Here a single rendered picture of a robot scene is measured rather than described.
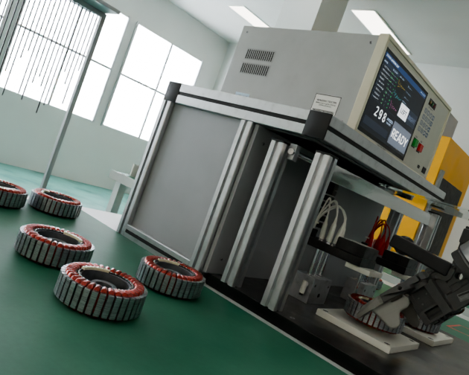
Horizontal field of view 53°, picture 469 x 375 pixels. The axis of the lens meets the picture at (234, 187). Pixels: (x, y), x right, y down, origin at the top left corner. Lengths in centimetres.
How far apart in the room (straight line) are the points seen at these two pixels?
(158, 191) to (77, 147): 678
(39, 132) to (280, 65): 656
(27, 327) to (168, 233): 52
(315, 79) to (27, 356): 77
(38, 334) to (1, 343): 4
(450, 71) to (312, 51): 604
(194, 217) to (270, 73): 38
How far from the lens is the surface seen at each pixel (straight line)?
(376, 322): 91
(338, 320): 91
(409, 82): 111
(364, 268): 94
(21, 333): 52
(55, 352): 50
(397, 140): 112
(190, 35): 880
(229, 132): 95
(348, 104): 97
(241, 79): 115
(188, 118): 104
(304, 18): 534
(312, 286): 98
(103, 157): 808
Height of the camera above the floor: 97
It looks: 2 degrees down
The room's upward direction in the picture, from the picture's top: 20 degrees clockwise
